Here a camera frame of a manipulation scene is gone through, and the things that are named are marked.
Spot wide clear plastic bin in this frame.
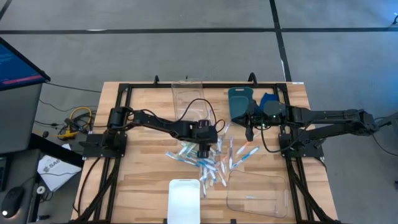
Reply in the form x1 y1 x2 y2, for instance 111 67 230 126
226 169 289 218

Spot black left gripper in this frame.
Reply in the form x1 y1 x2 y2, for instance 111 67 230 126
185 119 219 159

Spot teal plastic bin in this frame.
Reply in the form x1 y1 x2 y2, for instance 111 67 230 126
228 86 259 126

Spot white paper sheet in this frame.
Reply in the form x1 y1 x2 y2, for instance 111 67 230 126
37 143 83 193

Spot yellow cable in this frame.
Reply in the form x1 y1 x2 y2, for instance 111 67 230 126
57 106 93 140

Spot white plastic bin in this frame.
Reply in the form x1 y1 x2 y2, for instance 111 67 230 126
167 179 201 224

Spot orange toothbrush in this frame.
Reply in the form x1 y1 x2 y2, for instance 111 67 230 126
218 156 228 174
235 141 251 157
217 170 228 188

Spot black floor cables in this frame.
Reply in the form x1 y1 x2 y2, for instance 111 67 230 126
34 81 103 138

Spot green toothbrush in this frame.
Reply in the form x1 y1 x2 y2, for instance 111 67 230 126
177 142 197 157

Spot grey stand leg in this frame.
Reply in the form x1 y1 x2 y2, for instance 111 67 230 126
370 111 398 131

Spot narrow clear plastic bin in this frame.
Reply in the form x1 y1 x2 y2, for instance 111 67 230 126
170 80 208 123

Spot black computer monitor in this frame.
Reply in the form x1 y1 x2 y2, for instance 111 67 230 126
0 36 51 92

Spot blue cloth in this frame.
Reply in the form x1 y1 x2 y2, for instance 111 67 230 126
259 92 280 110

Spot black keyboard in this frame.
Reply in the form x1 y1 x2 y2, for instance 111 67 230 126
0 156 9 192

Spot black computer mouse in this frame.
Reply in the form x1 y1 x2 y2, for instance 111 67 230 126
1 185 25 219

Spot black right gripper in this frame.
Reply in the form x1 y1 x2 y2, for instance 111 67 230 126
231 99 266 143

